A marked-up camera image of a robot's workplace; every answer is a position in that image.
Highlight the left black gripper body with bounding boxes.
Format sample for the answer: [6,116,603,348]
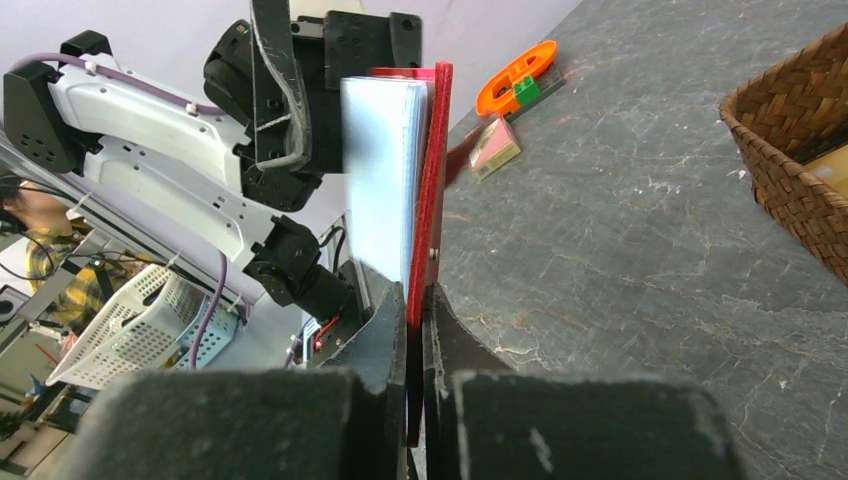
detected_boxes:
[291,10,423,174]

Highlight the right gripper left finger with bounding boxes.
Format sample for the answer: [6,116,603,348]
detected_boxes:
[59,283,408,479]

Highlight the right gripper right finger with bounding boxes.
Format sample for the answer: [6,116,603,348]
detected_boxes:
[422,284,746,479]

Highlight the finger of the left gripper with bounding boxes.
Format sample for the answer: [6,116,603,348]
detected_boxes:
[250,0,312,171]

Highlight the red card holder wallet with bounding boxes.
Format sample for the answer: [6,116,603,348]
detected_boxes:
[341,62,454,447]

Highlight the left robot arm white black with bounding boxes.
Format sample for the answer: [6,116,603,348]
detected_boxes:
[3,1,422,326]

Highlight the pink picture card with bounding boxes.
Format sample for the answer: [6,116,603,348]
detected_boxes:
[469,116,521,180]

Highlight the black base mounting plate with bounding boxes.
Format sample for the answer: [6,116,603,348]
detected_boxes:
[298,260,373,368]

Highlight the orange plastic letter shape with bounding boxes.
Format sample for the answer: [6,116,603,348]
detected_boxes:
[475,40,558,117]

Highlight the green toy brick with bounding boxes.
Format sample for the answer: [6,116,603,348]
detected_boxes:
[512,76,541,107]

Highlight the white perforated plastic basket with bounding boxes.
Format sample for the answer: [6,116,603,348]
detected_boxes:
[46,265,212,390]

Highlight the person in yellow plaid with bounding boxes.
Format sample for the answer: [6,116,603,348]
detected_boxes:
[1,169,150,334]

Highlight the woven brown basket organizer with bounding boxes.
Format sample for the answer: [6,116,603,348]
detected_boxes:
[719,25,847,282]

